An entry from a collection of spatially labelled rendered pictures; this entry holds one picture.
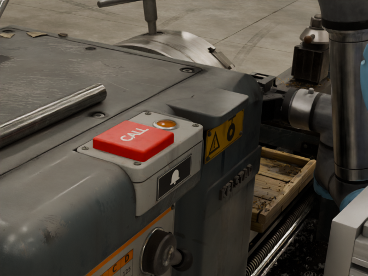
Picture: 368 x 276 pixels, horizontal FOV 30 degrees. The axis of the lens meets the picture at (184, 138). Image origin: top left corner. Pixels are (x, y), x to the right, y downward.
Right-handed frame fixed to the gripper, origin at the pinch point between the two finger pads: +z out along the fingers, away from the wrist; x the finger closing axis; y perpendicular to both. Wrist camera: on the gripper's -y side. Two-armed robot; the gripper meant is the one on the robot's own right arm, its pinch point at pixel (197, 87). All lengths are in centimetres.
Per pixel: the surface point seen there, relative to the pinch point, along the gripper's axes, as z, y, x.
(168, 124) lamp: -27, -58, 17
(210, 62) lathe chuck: -12.5, -20.6, 12.6
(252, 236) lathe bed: -18.7, -9.0, -23.9
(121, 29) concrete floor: 278, 380, -108
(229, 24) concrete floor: 212, 464, -107
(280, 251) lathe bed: -18.7, 8.7, -36.5
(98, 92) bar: -17, -58, 19
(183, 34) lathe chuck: -5.2, -16.8, 15.3
